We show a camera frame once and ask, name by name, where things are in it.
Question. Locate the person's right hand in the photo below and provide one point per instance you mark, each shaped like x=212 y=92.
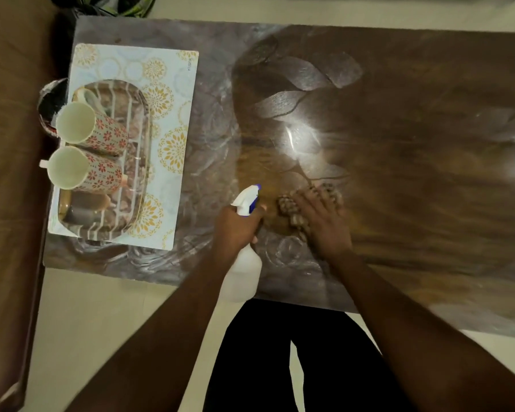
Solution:
x=326 y=227

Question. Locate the person's left hand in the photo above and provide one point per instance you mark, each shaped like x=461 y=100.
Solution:
x=234 y=231

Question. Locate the brown checked cloth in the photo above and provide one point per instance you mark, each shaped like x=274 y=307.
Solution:
x=287 y=205

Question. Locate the white spray bottle blue nozzle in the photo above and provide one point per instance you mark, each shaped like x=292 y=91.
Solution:
x=242 y=278

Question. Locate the white gold-flowered placemat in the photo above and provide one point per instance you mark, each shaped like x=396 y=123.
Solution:
x=171 y=102

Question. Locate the cream red-flowered mug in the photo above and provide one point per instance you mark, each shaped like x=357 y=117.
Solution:
x=75 y=122
x=68 y=167

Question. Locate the person's right forearm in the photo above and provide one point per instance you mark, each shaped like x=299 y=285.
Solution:
x=433 y=351

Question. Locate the person's left forearm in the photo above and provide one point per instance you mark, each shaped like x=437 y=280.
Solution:
x=154 y=351

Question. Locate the person's black trousers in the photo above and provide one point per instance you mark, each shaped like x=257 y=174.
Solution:
x=257 y=364

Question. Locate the black white red helmet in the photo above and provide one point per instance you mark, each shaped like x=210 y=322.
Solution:
x=49 y=107

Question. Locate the brown wooden panel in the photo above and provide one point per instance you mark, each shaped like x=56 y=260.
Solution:
x=13 y=188

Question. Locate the green black helmet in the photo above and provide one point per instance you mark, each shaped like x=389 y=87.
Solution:
x=111 y=4

